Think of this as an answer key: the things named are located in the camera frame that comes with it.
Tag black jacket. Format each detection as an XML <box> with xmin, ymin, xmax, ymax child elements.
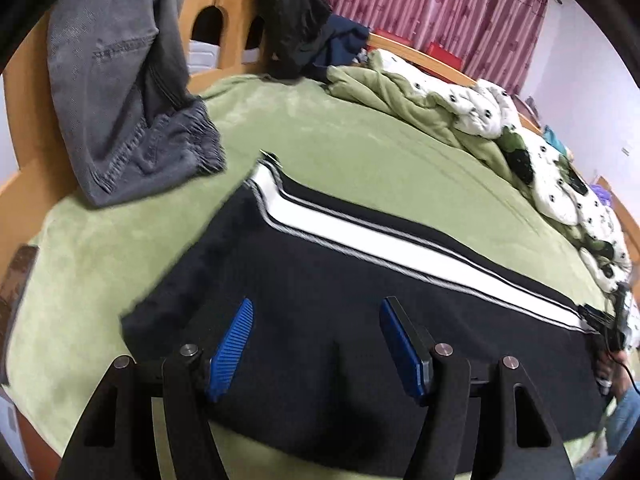
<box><xmin>252</xmin><ymin>0</ymin><xmax>333</xmax><ymax>80</ymax></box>

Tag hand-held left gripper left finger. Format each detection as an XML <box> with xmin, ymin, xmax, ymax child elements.
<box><xmin>55</xmin><ymin>297</ymin><xmax>254</xmax><ymax>480</ymax></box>

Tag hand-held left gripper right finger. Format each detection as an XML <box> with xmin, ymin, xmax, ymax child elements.
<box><xmin>378</xmin><ymin>296</ymin><xmax>576</xmax><ymax>480</ymax></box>

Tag maroon floral curtain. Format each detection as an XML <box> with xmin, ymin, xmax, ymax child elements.
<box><xmin>307</xmin><ymin>0</ymin><xmax>551</xmax><ymax>96</ymax></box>

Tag white plastic box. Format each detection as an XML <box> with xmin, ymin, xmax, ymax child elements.
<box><xmin>187</xmin><ymin>40</ymin><xmax>222</xmax><ymax>74</ymax></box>

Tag person's leg in jeans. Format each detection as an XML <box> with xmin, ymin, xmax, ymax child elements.
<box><xmin>575</xmin><ymin>390</ymin><xmax>640</xmax><ymax>480</ymax></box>

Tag person's right hand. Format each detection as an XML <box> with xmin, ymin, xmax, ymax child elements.
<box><xmin>597</xmin><ymin>349</ymin><xmax>632</xmax><ymax>401</ymax></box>

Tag navy blue garment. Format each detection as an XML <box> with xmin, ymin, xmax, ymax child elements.
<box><xmin>312</xmin><ymin>14</ymin><xmax>371</xmax><ymax>68</ymax></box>

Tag teal cushion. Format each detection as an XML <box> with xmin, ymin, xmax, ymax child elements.
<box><xmin>544</xmin><ymin>127</ymin><xmax>567</xmax><ymax>157</ymax></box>

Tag black cable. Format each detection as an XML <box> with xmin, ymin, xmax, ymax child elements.
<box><xmin>619</xmin><ymin>360</ymin><xmax>640</xmax><ymax>397</ymax></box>

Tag red chair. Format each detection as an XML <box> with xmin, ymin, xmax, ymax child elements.
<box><xmin>426</xmin><ymin>42</ymin><xmax>463</xmax><ymax>68</ymax></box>
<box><xmin>372</xmin><ymin>27</ymin><xmax>413</xmax><ymax>44</ymax></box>

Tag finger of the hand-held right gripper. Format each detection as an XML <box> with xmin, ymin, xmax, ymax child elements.
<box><xmin>580</xmin><ymin>305</ymin><xmax>616</xmax><ymax>333</ymax></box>

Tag grey jeans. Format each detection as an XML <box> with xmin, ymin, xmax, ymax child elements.
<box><xmin>47</xmin><ymin>0</ymin><xmax>227</xmax><ymax>207</ymax></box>

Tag white green floral quilt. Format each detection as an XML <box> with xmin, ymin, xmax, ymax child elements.
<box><xmin>326</xmin><ymin>49</ymin><xmax>633</xmax><ymax>296</ymax></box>

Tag black pants with white stripe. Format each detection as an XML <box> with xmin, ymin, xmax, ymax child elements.
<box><xmin>120</xmin><ymin>150</ymin><xmax>613</xmax><ymax>473</ymax></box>

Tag wooden bed frame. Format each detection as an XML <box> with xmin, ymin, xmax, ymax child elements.
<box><xmin>0</xmin><ymin>0</ymin><xmax>640</xmax><ymax>480</ymax></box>

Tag green fleece blanket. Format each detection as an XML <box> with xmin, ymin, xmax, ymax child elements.
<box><xmin>2</xmin><ymin>74</ymin><xmax>616</xmax><ymax>480</ymax></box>

